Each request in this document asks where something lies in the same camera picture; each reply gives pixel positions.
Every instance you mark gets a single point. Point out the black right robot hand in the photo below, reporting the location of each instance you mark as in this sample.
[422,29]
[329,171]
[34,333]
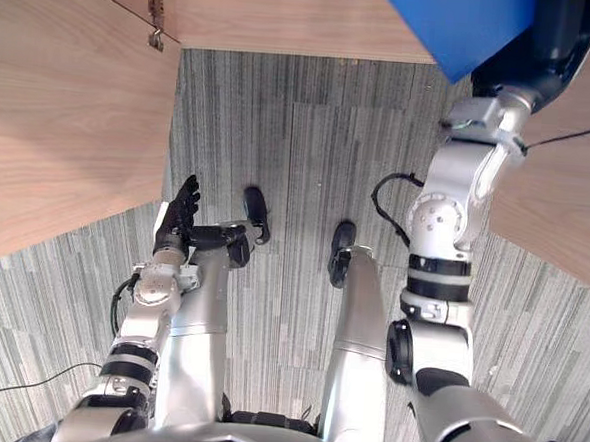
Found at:
[551,51]

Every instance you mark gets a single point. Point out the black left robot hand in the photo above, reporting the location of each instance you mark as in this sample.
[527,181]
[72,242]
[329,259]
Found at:
[176,219]

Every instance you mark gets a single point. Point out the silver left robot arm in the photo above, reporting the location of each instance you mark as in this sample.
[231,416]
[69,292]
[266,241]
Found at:
[141,317]

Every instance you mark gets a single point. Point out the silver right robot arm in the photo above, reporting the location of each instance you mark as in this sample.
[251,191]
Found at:
[443,250]

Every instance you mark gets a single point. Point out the wooden cabinet door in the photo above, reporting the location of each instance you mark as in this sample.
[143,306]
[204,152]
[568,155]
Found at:
[71,117]

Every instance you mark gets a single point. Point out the wooden cabinet side panel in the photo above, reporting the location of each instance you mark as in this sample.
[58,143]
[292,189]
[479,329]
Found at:
[562,197]

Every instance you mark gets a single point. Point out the metal cabinet door hinge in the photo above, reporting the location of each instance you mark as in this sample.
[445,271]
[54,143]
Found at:
[157,24]

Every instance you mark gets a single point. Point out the wooden cabinet body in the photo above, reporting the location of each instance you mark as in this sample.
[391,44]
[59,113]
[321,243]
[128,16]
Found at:
[297,16]

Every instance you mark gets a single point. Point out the dark left robot foot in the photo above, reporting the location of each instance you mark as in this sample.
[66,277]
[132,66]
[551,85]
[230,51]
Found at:
[255,211]

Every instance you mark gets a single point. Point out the dark robot foot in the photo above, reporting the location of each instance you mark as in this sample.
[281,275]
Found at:
[255,211]
[341,251]

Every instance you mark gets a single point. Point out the silver left robot leg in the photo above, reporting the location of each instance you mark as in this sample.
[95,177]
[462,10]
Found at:
[195,335]

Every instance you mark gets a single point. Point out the silver robot leg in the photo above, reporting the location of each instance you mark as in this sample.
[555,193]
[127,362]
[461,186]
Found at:
[358,335]
[195,335]

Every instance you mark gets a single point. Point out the dark right robot foot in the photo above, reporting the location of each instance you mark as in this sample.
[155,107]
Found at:
[341,251]

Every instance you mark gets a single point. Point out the silver right robot leg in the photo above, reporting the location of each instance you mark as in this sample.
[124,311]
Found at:
[358,335]

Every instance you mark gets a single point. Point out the silver robot torso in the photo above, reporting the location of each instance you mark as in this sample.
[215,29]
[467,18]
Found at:
[221,437]

